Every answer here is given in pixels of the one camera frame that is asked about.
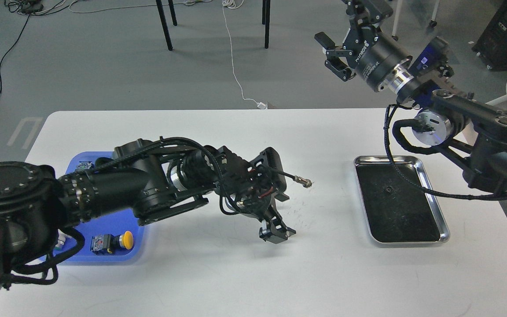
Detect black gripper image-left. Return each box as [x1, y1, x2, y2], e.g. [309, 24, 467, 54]
[245, 198, 297, 242]

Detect white office chair base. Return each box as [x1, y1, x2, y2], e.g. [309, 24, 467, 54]
[387, 0, 443, 45]

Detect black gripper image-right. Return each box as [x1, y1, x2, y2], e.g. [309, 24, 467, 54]
[315, 0, 413, 92]

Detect black equipment case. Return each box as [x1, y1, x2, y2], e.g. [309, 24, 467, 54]
[472, 0, 507, 71]

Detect silver metal tray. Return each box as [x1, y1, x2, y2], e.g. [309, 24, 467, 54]
[353, 156, 450, 247]

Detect blue plastic tray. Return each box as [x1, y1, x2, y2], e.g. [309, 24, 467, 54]
[54, 152, 146, 265]

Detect black robot arm image-left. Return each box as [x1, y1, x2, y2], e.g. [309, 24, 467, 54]
[0, 110, 346, 290]

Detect black table legs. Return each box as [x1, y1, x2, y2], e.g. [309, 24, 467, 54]
[155, 0, 272, 51]

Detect white cable on floor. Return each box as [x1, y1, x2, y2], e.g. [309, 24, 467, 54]
[69, 0, 268, 110]

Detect yellow push button switch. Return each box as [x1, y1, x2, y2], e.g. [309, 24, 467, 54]
[90, 231, 134, 254]

